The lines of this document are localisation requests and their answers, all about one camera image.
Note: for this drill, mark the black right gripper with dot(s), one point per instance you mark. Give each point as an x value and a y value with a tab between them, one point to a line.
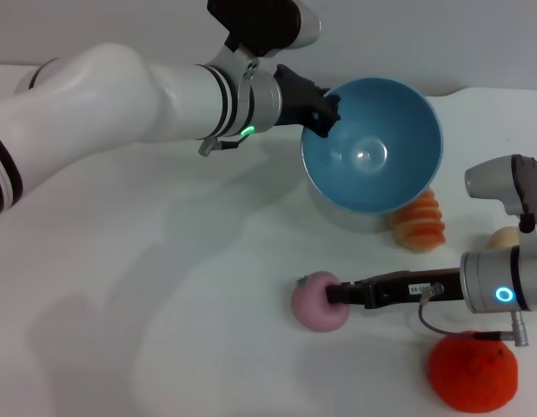
403	289

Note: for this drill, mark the pink toy peach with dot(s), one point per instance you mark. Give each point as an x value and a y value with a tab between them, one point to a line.
312	313

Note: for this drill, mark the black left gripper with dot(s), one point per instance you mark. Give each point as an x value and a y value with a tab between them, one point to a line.
296	97

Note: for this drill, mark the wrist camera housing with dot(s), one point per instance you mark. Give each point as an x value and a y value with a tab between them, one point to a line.
260	24
507	182

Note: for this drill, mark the orange toy tangerine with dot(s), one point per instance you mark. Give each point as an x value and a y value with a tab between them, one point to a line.
472	378

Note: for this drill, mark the blue bowl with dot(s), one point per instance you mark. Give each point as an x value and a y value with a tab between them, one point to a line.
373	156

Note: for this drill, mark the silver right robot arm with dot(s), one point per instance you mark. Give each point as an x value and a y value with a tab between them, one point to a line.
503	278

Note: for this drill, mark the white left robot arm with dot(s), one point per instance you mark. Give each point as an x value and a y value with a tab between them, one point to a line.
99	100

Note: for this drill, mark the right wrist camera housing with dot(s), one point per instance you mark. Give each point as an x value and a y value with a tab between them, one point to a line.
507	182

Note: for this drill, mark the beige round toy bun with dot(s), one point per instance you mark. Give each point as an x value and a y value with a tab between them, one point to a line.
505	239

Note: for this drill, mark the orange striped toy bread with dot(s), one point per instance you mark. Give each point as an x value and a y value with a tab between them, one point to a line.
420	226

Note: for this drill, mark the left wrist camera housing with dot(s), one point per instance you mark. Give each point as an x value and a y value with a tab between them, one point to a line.
260	24

